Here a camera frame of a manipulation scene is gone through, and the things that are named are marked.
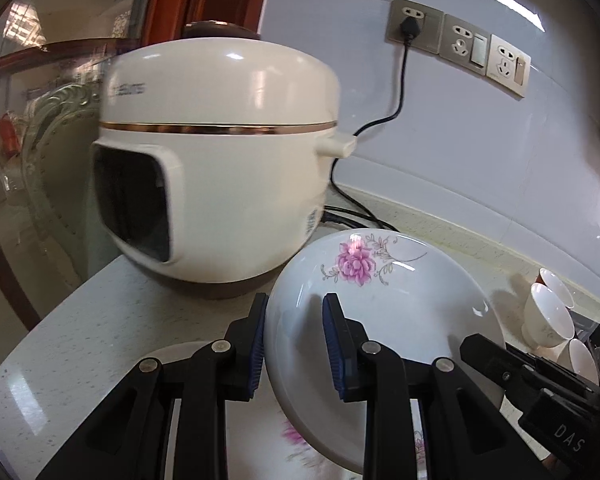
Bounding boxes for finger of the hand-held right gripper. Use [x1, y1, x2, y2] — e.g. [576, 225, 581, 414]
[460, 332, 548, 403]

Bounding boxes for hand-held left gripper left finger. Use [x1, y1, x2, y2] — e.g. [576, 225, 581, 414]
[35, 291, 270, 480]

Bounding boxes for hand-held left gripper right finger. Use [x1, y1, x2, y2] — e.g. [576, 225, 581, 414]
[321, 292, 548, 480]

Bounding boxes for white bowl with gold rim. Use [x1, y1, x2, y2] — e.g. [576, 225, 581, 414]
[555, 338, 600, 388]

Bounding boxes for white bowl with pink flower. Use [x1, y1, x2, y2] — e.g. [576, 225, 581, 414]
[521, 282, 577, 351]

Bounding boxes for small white floral plate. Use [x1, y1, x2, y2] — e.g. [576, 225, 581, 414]
[264, 227, 507, 473]

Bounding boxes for medium white floral plate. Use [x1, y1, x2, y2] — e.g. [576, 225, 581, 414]
[170, 390, 431, 480]

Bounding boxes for red bowl with white inside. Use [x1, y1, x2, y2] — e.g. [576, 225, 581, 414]
[536, 267, 577, 311]

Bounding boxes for cream rice cooker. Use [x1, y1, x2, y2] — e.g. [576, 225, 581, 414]
[91, 20, 358, 301]

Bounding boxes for etched glass door panel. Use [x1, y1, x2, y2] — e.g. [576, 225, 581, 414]
[0, 60, 131, 301]

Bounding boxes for black power cable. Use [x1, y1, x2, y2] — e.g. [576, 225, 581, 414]
[322, 16, 423, 233]

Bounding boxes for beige wall socket with switch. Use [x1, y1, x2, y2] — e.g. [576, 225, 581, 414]
[485, 34, 532, 98]

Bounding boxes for grey wall socket with switch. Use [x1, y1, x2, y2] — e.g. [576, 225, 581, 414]
[439, 12, 492, 77]

